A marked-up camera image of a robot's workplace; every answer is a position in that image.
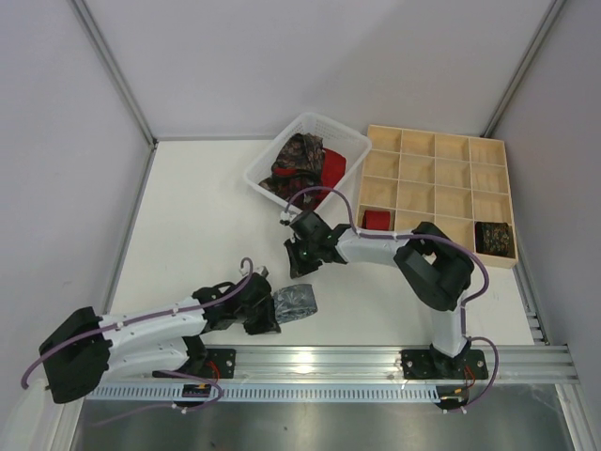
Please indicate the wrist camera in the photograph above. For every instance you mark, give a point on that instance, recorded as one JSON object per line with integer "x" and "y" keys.
{"x": 262, "y": 271}
{"x": 286, "y": 218}

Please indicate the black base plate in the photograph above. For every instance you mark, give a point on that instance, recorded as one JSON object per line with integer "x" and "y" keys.
{"x": 218, "y": 364}
{"x": 430, "y": 364}

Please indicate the white slotted cable duct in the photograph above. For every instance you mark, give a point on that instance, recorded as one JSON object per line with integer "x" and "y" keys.
{"x": 277, "y": 392}

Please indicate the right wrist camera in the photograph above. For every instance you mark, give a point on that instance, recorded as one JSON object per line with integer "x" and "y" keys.
{"x": 286, "y": 218}

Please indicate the rolled dark patterned tie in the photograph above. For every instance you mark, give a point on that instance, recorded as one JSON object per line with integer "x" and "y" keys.
{"x": 494, "y": 239}

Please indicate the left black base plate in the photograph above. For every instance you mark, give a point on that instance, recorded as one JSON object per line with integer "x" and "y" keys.
{"x": 218, "y": 364}

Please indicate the blue-grey floral tie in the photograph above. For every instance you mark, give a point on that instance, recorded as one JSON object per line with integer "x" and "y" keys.
{"x": 294, "y": 303}

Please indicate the dark floral tie in basket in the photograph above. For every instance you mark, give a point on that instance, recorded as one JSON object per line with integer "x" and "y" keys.
{"x": 302, "y": 151}

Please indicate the aluminium mounting rail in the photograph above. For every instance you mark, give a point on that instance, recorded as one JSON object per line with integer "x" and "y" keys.
{"x": 379, "y": 364}

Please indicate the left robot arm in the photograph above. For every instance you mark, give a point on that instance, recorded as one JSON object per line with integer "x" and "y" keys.
{"x": 87, "y": 349}

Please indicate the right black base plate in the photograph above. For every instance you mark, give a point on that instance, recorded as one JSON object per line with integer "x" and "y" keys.
{"x": 430, "y": 364}

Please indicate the white plastic basket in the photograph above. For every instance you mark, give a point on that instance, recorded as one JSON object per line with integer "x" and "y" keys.
{"x": 336, "y": 136}

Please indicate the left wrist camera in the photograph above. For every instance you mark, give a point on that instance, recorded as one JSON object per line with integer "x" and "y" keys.
{"x": 262, "y": 271}

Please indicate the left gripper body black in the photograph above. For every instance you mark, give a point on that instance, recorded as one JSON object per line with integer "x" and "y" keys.
{"x": 265, "y": 312}

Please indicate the red tie in basket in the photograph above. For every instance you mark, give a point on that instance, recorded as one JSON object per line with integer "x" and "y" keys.
{"x": 333, "y": 169}

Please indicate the rolled red tie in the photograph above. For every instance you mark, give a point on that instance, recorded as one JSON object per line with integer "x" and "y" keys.
{"x": 379, "y": 220}

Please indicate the wooden compartment tray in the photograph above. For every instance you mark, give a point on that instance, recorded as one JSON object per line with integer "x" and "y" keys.
{"x": 450, "y": 180}

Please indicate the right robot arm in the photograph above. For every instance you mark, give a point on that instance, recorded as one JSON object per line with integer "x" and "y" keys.
{"x": 437, "y": 269}

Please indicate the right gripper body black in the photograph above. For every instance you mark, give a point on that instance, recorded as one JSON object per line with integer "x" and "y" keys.
{"x": 301, "y": 256}

